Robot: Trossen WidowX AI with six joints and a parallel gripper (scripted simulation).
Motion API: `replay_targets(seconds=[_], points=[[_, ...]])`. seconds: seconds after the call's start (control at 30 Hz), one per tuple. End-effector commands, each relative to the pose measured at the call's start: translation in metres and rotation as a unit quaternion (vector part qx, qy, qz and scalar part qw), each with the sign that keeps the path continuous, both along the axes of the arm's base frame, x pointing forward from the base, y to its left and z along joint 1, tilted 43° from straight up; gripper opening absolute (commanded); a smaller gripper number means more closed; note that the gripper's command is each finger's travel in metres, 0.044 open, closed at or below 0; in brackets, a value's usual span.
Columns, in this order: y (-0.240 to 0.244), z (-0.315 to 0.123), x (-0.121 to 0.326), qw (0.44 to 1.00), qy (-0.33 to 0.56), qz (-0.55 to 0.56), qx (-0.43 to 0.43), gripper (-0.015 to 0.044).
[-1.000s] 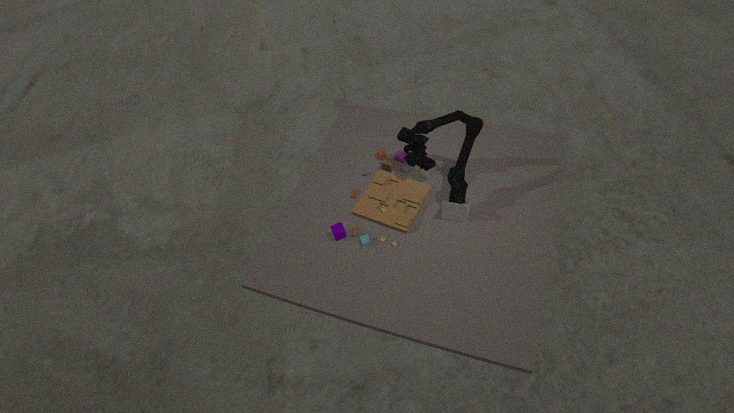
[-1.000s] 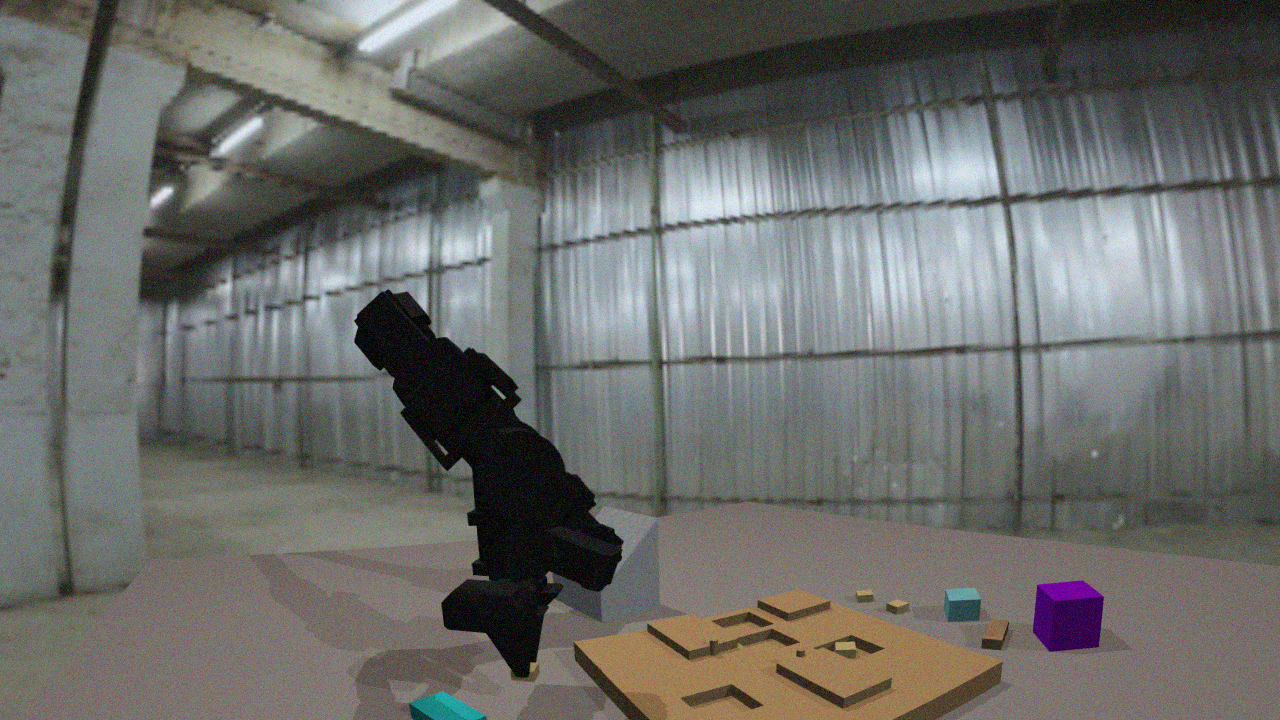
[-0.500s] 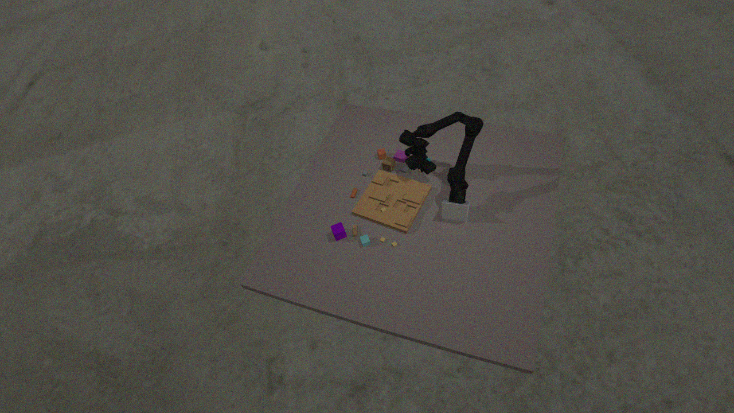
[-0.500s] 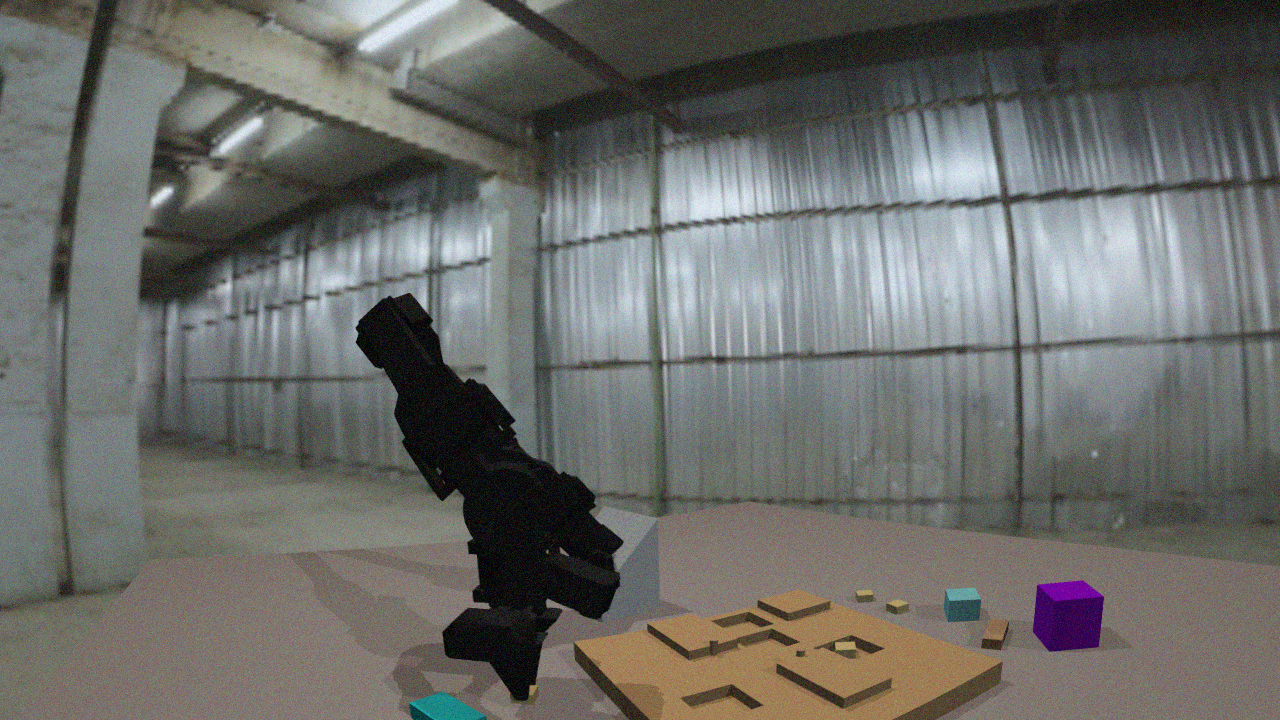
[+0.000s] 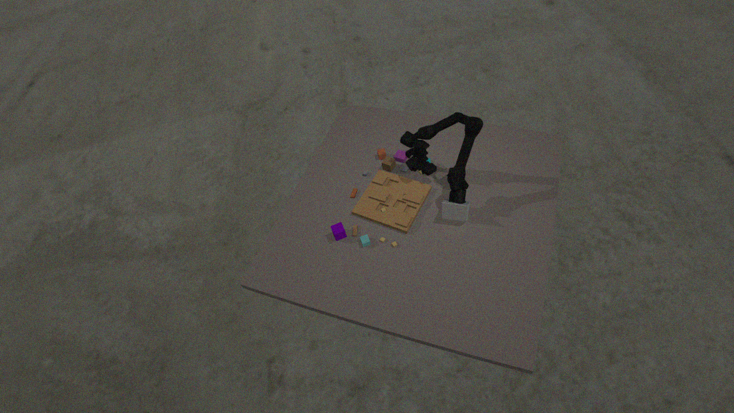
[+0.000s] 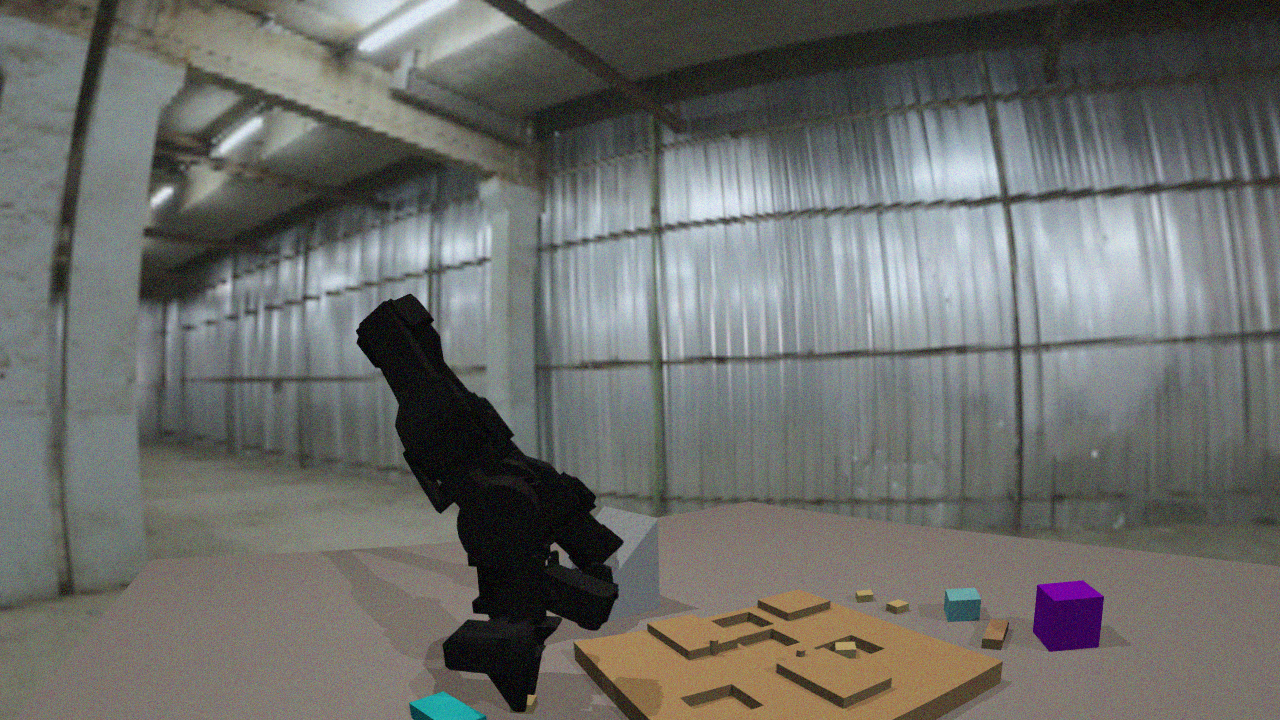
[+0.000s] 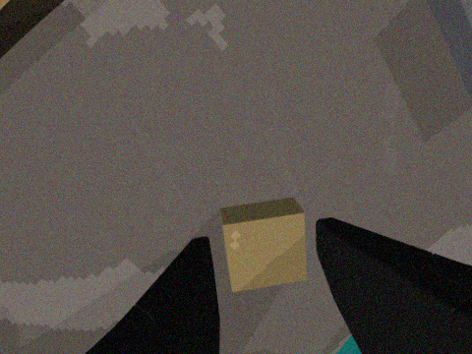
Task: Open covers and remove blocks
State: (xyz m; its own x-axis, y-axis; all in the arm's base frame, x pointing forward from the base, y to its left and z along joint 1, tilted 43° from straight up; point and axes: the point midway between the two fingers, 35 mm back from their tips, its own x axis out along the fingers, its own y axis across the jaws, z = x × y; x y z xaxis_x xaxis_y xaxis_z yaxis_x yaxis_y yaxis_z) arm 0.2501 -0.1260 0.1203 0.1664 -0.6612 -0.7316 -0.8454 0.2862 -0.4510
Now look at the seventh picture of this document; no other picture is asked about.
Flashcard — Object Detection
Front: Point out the pale yellow block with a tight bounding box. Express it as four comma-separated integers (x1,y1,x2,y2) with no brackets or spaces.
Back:
220,198,307,292

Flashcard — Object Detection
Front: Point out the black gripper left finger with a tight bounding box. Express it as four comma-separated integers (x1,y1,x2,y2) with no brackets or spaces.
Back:
86,236,220,354

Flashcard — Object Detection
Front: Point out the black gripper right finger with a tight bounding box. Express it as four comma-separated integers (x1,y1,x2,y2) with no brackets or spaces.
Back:
316,217,472,354

